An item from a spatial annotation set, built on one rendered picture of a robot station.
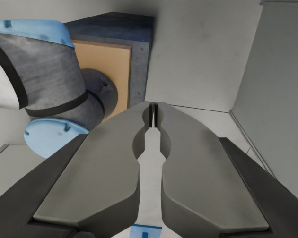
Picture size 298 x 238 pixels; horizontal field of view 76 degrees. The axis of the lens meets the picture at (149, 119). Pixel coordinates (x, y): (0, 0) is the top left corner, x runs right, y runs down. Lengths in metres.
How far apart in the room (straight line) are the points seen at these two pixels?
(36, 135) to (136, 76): 0.31
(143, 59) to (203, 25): 1.07
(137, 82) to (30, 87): 0.32
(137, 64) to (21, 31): 0.31
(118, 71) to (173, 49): 1.08
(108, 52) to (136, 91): 0.15
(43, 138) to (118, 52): 0.27
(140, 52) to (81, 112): 0.25
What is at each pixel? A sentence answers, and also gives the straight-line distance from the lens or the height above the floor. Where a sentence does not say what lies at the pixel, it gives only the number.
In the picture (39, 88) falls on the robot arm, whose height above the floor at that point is 1.27.
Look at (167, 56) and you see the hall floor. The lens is 1.58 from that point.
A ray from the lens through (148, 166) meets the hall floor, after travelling 2.20.
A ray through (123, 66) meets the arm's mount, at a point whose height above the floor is 1.04.
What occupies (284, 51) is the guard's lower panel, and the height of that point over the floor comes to 0.43.
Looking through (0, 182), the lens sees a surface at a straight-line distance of 2.12.
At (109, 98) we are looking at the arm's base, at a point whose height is 1.09.
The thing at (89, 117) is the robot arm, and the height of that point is 1.21.
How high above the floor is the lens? 1.53
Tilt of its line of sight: 58 degrees down
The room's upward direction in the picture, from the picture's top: 176 degrees counter-clockwise
